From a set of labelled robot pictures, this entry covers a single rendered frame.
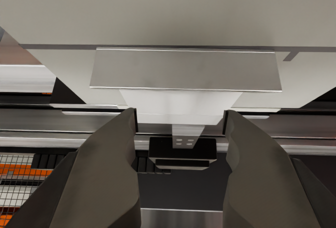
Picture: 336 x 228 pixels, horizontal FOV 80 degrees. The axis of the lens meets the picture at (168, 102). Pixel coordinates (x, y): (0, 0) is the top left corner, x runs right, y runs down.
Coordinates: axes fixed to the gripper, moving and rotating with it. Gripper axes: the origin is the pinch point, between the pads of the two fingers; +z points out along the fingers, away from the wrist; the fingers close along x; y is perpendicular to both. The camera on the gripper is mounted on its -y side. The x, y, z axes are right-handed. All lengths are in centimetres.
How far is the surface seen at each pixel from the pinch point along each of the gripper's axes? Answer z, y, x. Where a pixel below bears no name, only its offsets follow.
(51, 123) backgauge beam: 23.8, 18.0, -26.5
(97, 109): 5.9, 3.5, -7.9
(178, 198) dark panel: 29, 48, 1
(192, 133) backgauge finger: 8.8, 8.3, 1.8
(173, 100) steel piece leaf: 2.8, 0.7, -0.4
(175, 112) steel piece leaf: 4.6, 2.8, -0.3
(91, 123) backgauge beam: 24.0, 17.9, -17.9
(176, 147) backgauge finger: 16.1, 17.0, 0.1
